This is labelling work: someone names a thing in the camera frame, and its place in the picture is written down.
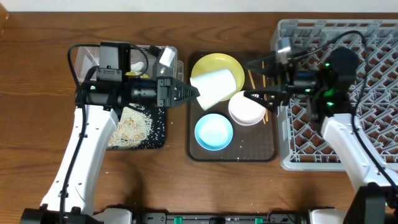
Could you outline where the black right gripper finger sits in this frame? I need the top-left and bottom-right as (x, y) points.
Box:
(243, 51), (280, 77)
(244, 88), (288, 111)

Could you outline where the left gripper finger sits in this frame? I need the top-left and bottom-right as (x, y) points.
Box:
(174, 80), (199, 95)
(172, 93), (196, 108)

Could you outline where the pink bowl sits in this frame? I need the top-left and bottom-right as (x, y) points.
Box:
(228, 91), (266, 126)

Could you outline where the white green cup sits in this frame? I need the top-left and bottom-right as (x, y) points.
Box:
(190, 68), (236, 110)

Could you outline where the white tissue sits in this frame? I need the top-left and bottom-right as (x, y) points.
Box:
(131, 62), (146, 72)

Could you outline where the light blue bowl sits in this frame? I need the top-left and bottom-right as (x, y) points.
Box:
(194, 113), (234, 151)

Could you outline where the rice food waste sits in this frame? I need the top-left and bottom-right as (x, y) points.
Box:
(107, 104), (165, 149)

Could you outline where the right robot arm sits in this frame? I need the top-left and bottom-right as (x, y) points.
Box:
(244, 37), (397, 223)

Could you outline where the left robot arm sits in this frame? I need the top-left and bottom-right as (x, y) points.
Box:
(20, 41), (199, 223)

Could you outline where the black waste tray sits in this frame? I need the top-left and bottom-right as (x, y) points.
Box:
(105, 93), (167, 150)

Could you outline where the grey dishwasher rack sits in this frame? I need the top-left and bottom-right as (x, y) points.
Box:
(270, 19), (397, 171)

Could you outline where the right wooden chopstick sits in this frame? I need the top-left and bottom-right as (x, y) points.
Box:
(262, 62), (269, 124)

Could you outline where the clear plastic bin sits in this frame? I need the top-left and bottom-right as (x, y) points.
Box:
(75, 45), (184, 82)

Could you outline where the yellow plate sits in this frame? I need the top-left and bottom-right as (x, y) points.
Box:
(191, 53), (245, 101)

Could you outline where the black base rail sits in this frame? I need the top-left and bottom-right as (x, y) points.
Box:
(93, 205), (346, 224)

